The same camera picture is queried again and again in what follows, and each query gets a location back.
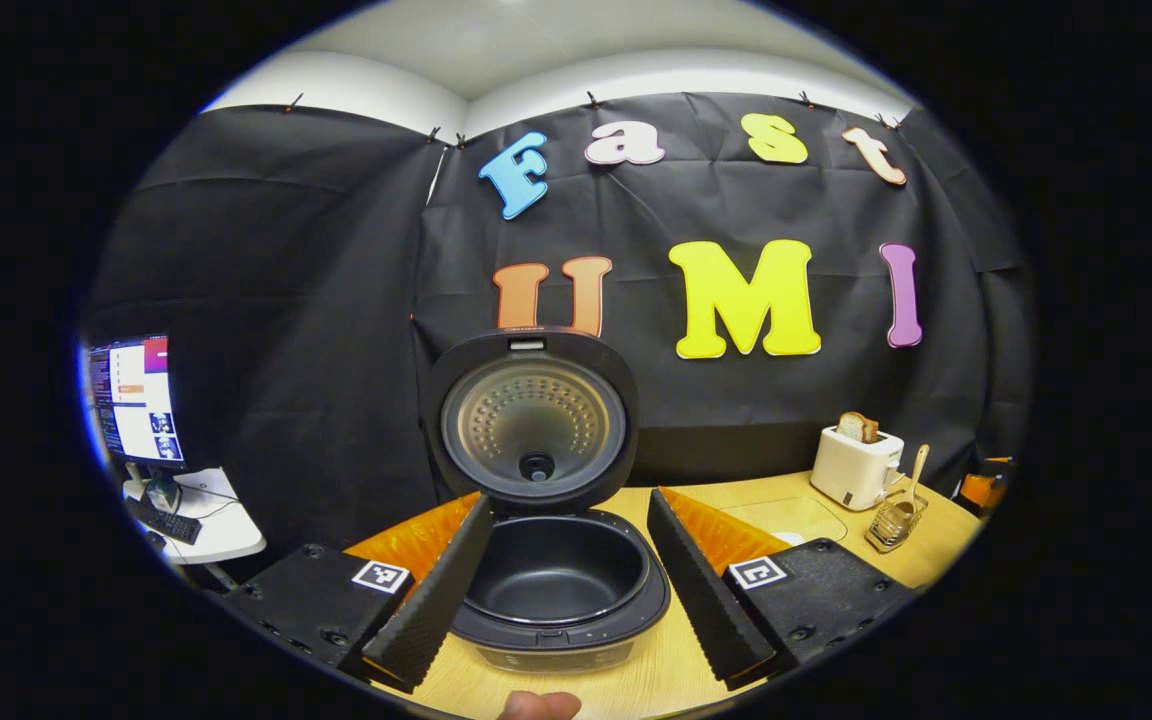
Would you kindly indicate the black and silver rice cooker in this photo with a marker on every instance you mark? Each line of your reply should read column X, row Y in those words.
column 536, row 430

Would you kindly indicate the white toaster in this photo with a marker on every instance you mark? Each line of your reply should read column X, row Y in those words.
column 851, row 470

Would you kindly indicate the small teal box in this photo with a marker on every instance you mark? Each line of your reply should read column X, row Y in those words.
column 164, row 492

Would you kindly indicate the computer monitor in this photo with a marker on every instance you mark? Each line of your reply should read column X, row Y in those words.
column 136, row 400

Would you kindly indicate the wooden spoon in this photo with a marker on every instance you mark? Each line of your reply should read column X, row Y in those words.
column 919, row 470

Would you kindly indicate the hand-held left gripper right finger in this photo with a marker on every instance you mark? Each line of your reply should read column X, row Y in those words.
column 701, row 600

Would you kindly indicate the white side table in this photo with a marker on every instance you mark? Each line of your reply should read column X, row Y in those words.
column 231, row 535

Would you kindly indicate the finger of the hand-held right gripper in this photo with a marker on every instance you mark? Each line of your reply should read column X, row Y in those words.
column 981, row 490

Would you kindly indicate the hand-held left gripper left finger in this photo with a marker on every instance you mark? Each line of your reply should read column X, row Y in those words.
column 436, row 600

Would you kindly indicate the black backdrop cloth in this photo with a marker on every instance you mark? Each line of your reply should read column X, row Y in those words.
column 286, row 300

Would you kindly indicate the clear box of rice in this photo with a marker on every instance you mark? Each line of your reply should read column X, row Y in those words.
column 786, row 520

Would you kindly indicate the black keyboard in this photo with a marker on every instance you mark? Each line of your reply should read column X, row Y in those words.
column 168, row 523

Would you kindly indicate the bread slice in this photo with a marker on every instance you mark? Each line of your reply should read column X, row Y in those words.
column 856, row 428

